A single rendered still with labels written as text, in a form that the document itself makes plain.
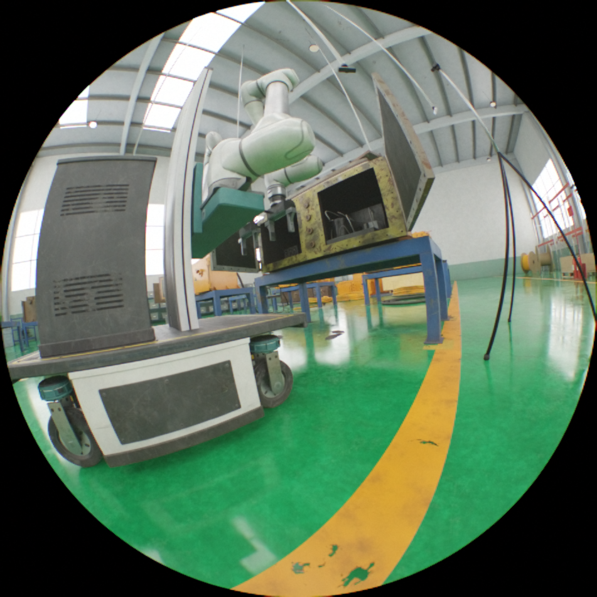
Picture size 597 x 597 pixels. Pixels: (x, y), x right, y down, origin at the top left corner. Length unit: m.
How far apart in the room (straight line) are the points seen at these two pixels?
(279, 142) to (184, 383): 0.68
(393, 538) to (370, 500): 0.10
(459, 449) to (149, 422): 0.69
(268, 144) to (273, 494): 0.86
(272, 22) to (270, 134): 8.30
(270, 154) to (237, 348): 0.56
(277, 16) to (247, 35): 1.22
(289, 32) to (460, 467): 9.32
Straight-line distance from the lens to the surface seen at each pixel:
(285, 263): 1.85
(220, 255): 1.73
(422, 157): 0.68
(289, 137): 0.65
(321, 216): 1.62
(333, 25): 9.17
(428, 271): 1.27
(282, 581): 0.40
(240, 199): 0.64
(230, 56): 9.31
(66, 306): 0.58
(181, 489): 0.55
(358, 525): 0.42
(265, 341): 0.65
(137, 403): 0.50
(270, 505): 0.46
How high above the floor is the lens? 0.38
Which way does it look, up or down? 1 degrees down
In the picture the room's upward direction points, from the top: 7 degrees counter-clockwise
